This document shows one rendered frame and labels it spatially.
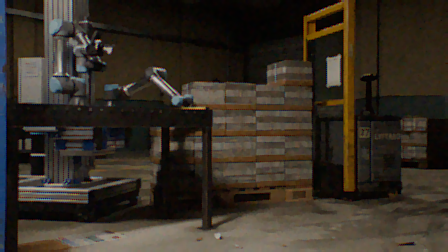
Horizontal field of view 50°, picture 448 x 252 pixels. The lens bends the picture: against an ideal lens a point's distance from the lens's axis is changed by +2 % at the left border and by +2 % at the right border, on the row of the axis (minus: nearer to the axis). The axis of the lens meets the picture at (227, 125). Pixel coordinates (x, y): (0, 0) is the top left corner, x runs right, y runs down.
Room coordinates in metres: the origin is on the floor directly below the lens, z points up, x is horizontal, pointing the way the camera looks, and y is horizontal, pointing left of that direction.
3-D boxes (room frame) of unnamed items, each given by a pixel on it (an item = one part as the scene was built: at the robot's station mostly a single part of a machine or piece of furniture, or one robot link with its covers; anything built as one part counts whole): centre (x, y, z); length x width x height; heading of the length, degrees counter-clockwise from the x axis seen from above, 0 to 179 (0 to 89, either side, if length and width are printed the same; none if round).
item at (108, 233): (2.90, 0.81, 0.00); 0.37 x 0.28 x 0.01; 131
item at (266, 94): (4.38, -0.32, 0.95); 0.38 x 0.29 x 0.23; 22
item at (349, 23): (4.35, -1.11, 0.97); 0.09 x 0.09 x 1.75; 22
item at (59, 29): (3.47, 1.22, 1.19); 0.15 x 0.12 x 0.55; 139
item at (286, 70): (4.49, -0.59, 0.65); 0.39 x 0.30 x 1.29; 22
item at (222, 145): (4.22, 0.08, 0.42); 1.17 x 0.39 x 0.83; 112
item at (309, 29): (4.96, -0.86, 0.97); 0.09 x 0.09 x 1.75; 22
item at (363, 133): (4.80, -1.33, 0.40); 0.69 x 0.55 x 0.80; 22
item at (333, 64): (4.67, -1.01, 1.27); 0.57 x 0.01 x 0.65; 22
